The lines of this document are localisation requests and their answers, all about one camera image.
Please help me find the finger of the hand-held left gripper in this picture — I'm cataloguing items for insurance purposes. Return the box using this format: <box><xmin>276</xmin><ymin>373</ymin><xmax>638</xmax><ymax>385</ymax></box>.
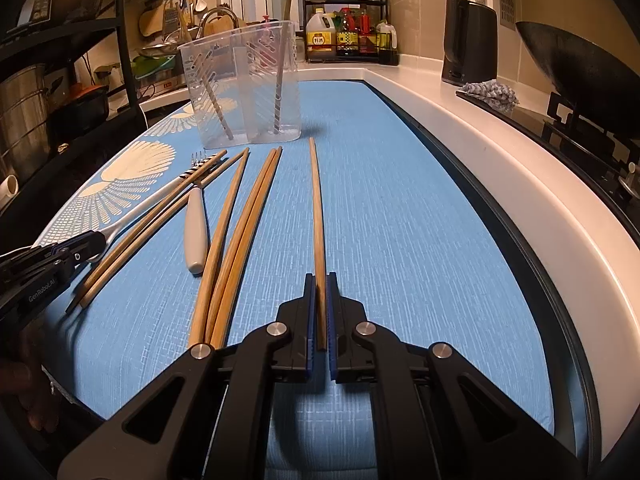
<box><xmin>34</xmin><ymin>231</ymin><xmax>107</xmax><ymax>257</ymax></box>
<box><xmin>52</xmin><ymin>247</ymin><xmax>109</xmax><ymax>279</ymax></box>

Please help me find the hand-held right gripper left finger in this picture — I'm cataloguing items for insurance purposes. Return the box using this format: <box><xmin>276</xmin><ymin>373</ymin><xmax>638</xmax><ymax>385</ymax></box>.
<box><xmin>57</xmin><ymin>272</ymin><xmax>316</xmax><ymax>480</ymax></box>

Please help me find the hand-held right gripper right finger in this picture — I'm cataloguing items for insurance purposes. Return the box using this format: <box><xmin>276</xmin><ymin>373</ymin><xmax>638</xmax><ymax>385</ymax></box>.
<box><xmin>327</xmin><ymin>272</ymin><xmax>586</xmax><ymax>480</ymax></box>

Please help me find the white spoon with striped handle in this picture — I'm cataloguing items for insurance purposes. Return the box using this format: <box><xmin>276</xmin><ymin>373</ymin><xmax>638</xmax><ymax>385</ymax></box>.
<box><xmin>92</xmin><ymin>152</ymin><xmax>217</xmax><ymax>263</ymax></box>

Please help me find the white handled fork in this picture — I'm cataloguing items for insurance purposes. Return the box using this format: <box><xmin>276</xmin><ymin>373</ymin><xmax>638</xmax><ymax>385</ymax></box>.
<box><xmin>184</xmin><ymin>151</ymin><xmax>210</xmax><ymax>275</ymax></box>

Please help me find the clear plastic utensil holder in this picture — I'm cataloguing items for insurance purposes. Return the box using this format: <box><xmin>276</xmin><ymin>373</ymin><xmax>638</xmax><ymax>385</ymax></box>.
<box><xmin>177</xmin><ymin>20</ymin><xmax>302</xmax><ymax>146</ymax></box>

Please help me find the person's left hand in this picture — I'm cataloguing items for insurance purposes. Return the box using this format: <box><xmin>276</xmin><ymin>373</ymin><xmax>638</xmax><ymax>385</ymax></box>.
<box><xmin>0</xmin><ymin>332</ymin><xmax>58</xmax><ymax>428</ymax></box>

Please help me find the steel stock pot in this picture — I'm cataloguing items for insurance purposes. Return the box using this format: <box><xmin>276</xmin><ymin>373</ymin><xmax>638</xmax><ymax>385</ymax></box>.
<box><xmin>0</xmin><ymin>64</ymin><xmax>51</xmax><ymax>171</ymax></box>

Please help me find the black cooking pot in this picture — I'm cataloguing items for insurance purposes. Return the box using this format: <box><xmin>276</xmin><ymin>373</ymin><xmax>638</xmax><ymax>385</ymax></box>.
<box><xmin>50</xmin><ymin>85</ymin><xmax>111</xmax><ymax>126</ymax></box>

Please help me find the blue patterned tablecloth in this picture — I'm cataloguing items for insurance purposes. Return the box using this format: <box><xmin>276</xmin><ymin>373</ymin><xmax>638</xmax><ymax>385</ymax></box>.
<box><xmin>37</xmin><ymin>77</ymin><xmax>556</xmax><ymax>480</ymax></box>

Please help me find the green basin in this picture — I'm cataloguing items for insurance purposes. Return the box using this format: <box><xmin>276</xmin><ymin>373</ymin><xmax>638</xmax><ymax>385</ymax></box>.
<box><xmin>132</xmin><ymin>55</ymin><xmax>177</xmax><ymax>81</ymax></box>

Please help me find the black storage rack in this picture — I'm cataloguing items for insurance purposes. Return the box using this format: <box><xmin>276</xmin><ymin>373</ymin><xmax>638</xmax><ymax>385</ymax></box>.
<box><xmin>0</xmin><ymin>0</ymin><xmax>146</xmax><ymax>201</ymax></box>

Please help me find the small wooden board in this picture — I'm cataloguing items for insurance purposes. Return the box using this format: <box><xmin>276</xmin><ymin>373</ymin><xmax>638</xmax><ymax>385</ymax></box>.
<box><xmin>139</xmin><ymin>7</ymin><xmax>166</xmax><ymax>38</ymax></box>

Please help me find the metal grater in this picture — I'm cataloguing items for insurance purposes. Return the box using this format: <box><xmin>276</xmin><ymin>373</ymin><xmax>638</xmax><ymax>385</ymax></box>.
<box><xmin>162</xmin><ymin>0</ymin><xmax>182</xmax><ymax>43</ymax></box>

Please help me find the large wooden cutting board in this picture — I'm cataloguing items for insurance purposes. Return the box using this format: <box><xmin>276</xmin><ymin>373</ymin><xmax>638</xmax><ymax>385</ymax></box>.
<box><xmin>207</xmin><ymin>12</ymin><xmax>239</xmax><ymax>36</ymax></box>

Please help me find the chrome kitchen faucet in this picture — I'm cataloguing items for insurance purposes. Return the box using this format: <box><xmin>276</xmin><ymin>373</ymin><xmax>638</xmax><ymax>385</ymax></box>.
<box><xmin>197</xmin><ymin>6</ymin><xmax>238</xmax><ymax>36</ymax></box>

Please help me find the blue white dishcloth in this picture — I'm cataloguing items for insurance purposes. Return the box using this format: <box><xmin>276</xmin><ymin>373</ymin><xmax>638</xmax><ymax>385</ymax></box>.
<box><xmin>459</xmin><ymin>80</ymin><xmax>520</xmax><ymax>111</ymax></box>

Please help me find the black gas stove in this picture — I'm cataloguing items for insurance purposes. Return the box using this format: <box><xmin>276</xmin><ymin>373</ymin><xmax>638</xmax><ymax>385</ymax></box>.
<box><xmin>456</xmin><ymin>89</ymin><xmax>640</xmax><ymax>221</ymax></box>

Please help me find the large yellow label oil jug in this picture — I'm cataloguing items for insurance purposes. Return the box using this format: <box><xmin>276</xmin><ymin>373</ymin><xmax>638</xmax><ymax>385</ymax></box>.
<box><xmin>306</xmin><ymin>8</ymin><xmax>337</xmax><ymax>56</ymax></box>

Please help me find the dark soy sauce bottle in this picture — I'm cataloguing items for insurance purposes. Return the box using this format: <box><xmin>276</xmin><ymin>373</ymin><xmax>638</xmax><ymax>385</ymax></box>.
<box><xmin>336</xmin><ymin>7</ymin><xmax>357</xmax><ymax>57</ymax></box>

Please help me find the red cap sauce bottle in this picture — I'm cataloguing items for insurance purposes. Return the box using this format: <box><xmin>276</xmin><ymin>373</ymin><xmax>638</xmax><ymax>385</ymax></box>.
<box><xmin>356</xmin><ymin>10</ymin><xmax>376</xmax><ymax>56</ymax></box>

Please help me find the green cooking oil bottle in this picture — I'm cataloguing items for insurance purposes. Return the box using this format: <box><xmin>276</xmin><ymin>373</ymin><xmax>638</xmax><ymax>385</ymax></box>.
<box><xmin>375</xmin><ymin>20</ymin><xmax>398</xmax><ymax>56</ymax></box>

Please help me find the black spice rack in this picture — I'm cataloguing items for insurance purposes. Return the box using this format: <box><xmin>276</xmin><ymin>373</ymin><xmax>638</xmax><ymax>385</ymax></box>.
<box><xmin>301</xmin><ymin>0</ymin><xmax>401</xmax><ymax>66</ymax></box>

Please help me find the black electric kettle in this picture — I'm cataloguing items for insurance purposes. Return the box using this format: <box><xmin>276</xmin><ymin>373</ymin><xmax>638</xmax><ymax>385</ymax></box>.
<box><xmin>441</xmin><ymin>0</ymin><xmax>498</xmax><ymax>87</ymax></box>

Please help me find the black wok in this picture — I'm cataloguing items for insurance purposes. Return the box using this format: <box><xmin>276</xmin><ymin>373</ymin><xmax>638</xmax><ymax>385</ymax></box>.
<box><xmin>515</xmin><ymin>20</ymin><xmax>640</xmax><ymax>111</ymax></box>

